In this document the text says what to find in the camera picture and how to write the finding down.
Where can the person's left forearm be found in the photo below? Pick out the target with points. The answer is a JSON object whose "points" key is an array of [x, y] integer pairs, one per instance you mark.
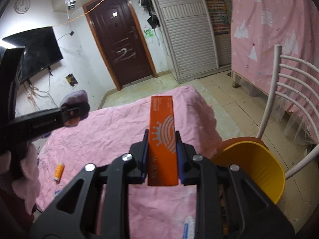
{"points": [[27, 169]]}

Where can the white shutter-door wardrobe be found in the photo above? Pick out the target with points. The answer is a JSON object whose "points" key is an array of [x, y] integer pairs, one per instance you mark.
{"points": [[189, 42]]}

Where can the white security camera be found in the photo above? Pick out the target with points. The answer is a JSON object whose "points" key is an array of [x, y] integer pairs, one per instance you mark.
{"points": [[70, 3]]}

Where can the black hanging bag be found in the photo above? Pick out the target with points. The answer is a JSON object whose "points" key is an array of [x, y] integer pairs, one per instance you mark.
{"points": [[152, 20]]}

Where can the pink blanket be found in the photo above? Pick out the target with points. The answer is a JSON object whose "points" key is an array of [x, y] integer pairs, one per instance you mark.
{"points": [[112, 129]]}

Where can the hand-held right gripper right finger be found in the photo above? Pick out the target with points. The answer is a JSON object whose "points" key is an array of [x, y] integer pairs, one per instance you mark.
{"points": [[180, 161]]}

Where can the orange thread spool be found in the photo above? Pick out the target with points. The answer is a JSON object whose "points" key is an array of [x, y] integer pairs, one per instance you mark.
{"points": [[59, 171]]}

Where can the white metal chair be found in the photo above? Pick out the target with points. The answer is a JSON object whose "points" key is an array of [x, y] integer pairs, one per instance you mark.
{"points": [[273, 84]]}

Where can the round wall clock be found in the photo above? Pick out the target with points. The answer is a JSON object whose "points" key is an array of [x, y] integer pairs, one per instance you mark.
{"points": [[22, 5]]}

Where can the colourful grid poster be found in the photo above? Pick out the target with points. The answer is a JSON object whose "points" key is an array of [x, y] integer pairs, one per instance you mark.
{"points": [[218, 16]]}

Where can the yellow plastic bin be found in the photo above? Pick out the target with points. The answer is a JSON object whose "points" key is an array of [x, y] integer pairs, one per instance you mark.
{"points": [[251, 164]]}

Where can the black wall television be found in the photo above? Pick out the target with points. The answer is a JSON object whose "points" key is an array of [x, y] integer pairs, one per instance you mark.
{"points": [[37, 52]]}

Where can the orange patterned box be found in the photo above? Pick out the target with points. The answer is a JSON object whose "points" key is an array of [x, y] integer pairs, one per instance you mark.
{"points": [[162, 129]]}

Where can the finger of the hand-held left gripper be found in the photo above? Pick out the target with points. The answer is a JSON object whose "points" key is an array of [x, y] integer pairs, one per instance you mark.
{"points": [[44, 123]]}

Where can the dark brown door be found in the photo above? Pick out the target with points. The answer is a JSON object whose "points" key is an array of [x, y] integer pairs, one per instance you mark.
{"points": [[119, 37]]}

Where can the pink tree-print curtain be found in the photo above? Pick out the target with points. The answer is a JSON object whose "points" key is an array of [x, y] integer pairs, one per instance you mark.
{"points": [[274, 17]]}

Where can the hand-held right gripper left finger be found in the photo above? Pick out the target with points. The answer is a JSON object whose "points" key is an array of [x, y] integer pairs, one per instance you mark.
{"points": [[144, 159]]}

